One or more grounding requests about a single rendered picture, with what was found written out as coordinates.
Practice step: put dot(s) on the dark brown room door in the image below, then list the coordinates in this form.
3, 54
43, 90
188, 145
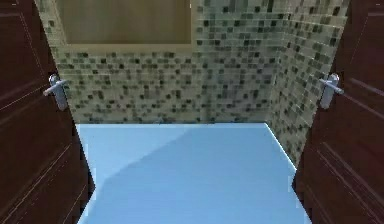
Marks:
30, 133
350, 140

